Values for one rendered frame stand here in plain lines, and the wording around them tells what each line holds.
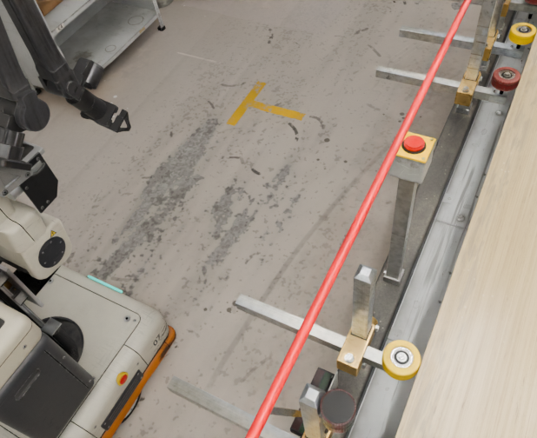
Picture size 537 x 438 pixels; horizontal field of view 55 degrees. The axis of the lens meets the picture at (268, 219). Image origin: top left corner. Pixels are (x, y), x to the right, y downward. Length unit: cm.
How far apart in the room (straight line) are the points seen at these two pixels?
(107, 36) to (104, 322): 221
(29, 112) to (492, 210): 115
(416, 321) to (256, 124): 175
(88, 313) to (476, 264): 143
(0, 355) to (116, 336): 59
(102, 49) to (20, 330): 241
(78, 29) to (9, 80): 264
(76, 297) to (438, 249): 137
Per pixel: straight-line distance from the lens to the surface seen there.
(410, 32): 209
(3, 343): 155
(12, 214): 165
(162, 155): 293
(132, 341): 200
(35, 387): 171
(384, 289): 147
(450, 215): 174
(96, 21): 395
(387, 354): 117
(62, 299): 221
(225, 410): 119
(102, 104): 152
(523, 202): 146
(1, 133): 134
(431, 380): 117
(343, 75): 324
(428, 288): 158
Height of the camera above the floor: 198
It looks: 53 degrees down
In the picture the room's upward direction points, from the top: 11 degrees counter-clockwise
